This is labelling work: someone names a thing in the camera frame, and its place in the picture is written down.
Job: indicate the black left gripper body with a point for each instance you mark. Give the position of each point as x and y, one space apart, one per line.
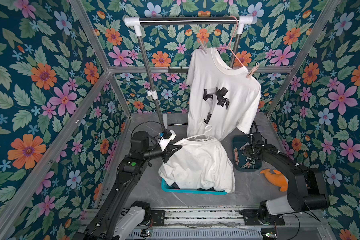
154 154

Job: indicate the black wall hook rail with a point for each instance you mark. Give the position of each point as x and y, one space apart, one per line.
178 70

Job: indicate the plain white t-shirt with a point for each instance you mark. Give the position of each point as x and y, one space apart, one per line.
200 165

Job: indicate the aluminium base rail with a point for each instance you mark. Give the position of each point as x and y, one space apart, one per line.
230 223

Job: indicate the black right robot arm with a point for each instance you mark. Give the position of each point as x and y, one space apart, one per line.
306 189

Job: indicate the teal clothespin tray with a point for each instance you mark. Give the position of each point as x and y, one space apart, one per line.
241 161

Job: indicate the teal laundry basket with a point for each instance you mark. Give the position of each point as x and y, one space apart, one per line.
170 189

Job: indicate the white plastic hanger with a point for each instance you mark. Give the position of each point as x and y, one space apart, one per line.
202 137

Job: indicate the orange plush toy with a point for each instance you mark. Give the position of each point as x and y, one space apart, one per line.
276 178

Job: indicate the white printed t-shirt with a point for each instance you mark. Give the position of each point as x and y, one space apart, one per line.
221 97

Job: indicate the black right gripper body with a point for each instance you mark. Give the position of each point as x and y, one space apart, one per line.
249 150

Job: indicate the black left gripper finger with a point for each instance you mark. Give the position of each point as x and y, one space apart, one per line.
166 157
174 148

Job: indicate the white steel clothes rack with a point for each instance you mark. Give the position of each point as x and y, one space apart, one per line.
137 23

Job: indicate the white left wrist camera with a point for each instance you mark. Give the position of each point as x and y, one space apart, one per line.
165 137

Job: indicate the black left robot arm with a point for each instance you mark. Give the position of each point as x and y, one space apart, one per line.
108 223

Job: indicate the pink wire hanger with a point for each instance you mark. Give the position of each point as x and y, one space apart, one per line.
234 42

